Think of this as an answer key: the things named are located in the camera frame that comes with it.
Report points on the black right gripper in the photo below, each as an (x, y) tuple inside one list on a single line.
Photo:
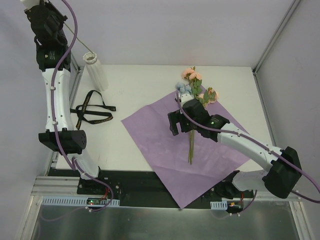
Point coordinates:
[(180, 122)]

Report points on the large peach rose stem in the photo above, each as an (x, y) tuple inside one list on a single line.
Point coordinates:
[(194, 79)]

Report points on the purple wrapping paper sheet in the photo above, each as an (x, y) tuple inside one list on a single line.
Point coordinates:
[(167, 154)]

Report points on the white rose stem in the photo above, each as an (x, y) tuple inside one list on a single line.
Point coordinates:
[(79, 40)]

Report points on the blue flower stem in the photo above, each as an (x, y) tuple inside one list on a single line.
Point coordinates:
[(183, 88)]

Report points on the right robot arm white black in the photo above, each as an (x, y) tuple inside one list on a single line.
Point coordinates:
[(280, 167)]

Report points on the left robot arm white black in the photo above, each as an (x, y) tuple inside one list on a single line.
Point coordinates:
[(53, 56)]

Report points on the white ribbed vase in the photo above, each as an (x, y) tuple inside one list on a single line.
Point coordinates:
[(96, 71)]

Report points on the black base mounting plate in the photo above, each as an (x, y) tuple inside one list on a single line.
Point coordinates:
[(140, 189)]

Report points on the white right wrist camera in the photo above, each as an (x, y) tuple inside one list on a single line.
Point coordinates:
[(183, 98)]

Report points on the small white cable duct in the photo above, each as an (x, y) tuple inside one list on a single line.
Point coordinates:
[(219, 205)]

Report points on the white slotted cable duct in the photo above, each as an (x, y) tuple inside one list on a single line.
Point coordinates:
[(79, 201)]

